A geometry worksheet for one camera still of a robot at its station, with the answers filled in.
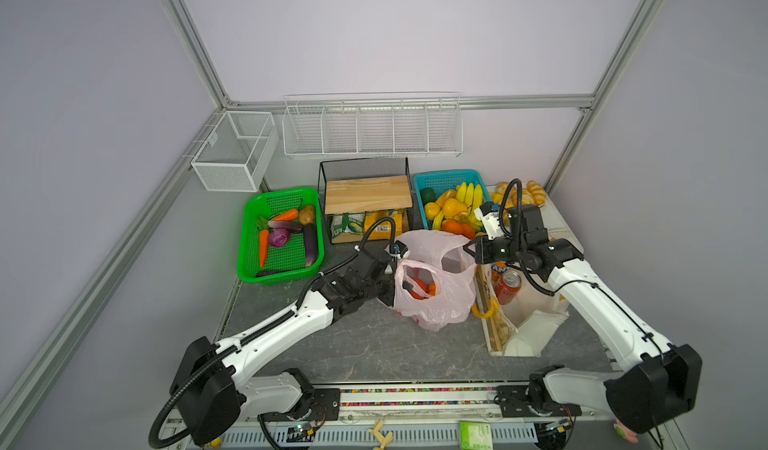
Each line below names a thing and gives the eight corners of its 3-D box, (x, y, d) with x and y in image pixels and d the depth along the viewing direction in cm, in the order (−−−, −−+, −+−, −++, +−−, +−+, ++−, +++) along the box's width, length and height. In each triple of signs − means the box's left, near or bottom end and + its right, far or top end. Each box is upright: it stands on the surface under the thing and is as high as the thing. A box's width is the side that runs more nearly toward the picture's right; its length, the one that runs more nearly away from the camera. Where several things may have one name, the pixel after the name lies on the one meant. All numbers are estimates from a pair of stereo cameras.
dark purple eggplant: (308, 267, 99) (304, 258, 95) (304, 229, 109) (300, 220, 105) (322, 263, 100) (319, 255, 96) (317, 226, 110) (314, 217, 105)
